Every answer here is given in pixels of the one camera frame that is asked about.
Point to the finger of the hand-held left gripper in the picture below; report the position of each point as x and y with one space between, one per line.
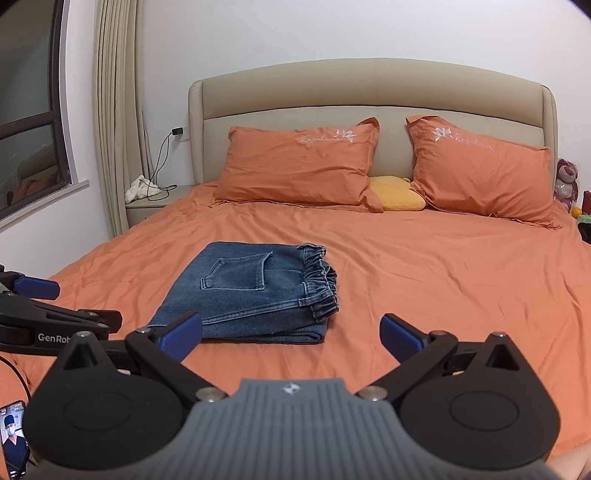
69 316
39 287

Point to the yellow cushion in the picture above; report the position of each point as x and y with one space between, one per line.
395 194

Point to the white crumpled cloth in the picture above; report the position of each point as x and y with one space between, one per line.
138 188

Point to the orange bed sheet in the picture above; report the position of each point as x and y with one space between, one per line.
438 286

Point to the person's bare leg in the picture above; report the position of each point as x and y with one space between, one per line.
577 466

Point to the beige padded bed headboard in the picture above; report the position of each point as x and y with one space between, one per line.
369 87

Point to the smartphone with lit screen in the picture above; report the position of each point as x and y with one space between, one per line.
14 438

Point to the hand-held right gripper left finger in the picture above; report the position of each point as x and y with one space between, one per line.
180 339

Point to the red box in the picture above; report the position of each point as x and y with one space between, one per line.
587 200

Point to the dark framed window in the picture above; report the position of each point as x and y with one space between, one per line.
27 69

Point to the blue denim pants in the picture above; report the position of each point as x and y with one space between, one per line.
244 286

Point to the beige curtain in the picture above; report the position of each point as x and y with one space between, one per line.
117 115

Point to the beige nightstand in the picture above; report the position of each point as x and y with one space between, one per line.
152 208

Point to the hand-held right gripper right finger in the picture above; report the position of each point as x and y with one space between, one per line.
399 339

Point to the pink plush toy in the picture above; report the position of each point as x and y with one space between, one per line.
567 173

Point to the orange embroidered pillow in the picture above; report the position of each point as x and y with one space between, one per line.
295 166
480 175

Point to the black wall charger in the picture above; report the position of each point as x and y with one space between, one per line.
177 131

